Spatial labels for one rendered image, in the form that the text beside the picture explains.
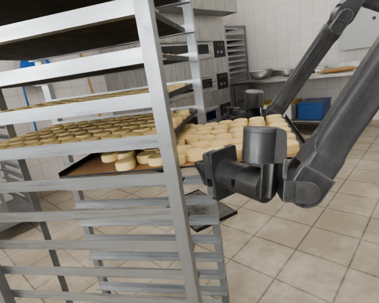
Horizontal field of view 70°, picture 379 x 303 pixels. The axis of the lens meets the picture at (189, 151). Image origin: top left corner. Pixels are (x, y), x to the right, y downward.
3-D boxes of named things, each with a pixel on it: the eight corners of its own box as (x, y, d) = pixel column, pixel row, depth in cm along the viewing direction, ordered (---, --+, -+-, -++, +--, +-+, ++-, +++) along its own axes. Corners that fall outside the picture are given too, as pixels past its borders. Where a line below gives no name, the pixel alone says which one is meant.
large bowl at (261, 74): (245, 81, 458) (244, 73, 454) (256, 79, 484) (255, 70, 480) (266, 79, 432) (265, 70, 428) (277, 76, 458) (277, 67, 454)
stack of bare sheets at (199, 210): (164, 205, 258) (163, 202, 257) (199, 191, 276) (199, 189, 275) (197, 232, 207) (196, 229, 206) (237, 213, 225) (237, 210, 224)
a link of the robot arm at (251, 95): (275, 126, 99) (275, 118, 106) (278, 95, 94) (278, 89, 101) (242, 124, 102) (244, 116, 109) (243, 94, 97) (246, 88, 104)
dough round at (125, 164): (114, 173, 64) (112, 165, 64) (118, 166, 69) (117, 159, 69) (135, 169, 65) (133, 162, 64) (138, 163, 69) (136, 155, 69)
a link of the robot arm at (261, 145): (320, 205, 42) (304, 189, 50) (328, 131, 40) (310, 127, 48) (242, 201, 43) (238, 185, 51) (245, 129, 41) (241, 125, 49)
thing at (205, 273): (225, 275, 118) (224, 269, 117) (224, 279, 116) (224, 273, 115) (95, 270, 133) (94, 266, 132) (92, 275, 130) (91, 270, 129)
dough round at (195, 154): (192, 163, 62) (191, 155, 61) (181, 159, 66) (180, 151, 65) (210, 157, 64) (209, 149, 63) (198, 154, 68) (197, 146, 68)
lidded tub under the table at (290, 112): (269, 119, 448) (268, 103, 441) (281, 113, 479) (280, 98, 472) (292, 119, 422) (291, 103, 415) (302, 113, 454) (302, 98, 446)
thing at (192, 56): (198, 61, 93) (197, 51, 92) (196, 60, 90) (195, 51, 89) (41, 85, 107) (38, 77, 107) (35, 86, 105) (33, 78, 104)
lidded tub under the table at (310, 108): (296, 119, 417) (296, 103, 409) (306, 113, 449) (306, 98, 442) (323, 119, 392) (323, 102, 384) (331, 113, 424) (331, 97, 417)
